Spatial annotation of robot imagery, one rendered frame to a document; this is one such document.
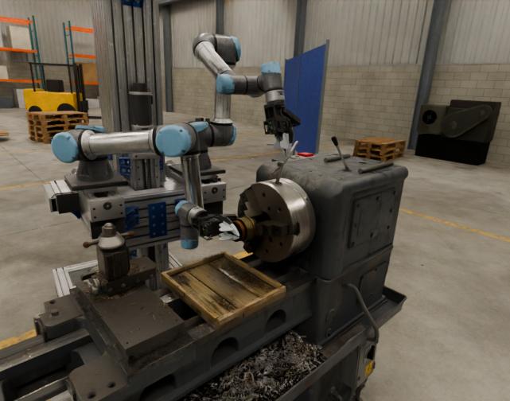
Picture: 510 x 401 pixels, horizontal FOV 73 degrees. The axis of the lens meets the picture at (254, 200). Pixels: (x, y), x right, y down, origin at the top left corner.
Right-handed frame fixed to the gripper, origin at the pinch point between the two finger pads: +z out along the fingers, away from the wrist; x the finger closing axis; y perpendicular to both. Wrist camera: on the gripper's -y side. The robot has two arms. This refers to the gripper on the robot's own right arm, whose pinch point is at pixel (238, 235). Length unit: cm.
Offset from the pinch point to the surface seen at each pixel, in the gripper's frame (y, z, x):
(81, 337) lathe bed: 51, -7, -22
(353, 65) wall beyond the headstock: -987, -628, 133
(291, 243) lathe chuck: -15.2, 11.5, -3.3
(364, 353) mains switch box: -63, 22, -71
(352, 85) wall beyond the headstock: -988, -626, 70
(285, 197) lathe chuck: -16.1, 6.0, 12.4
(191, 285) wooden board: 13.6, -9.3, -19.7
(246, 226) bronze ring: -3.5, 0.0, 2.4
